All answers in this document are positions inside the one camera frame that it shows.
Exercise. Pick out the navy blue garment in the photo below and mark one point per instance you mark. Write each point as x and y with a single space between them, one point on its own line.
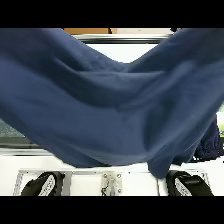
100 100

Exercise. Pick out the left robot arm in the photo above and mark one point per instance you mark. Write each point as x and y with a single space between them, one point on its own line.
41 185

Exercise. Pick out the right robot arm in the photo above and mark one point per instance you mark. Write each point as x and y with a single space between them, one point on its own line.
186 185

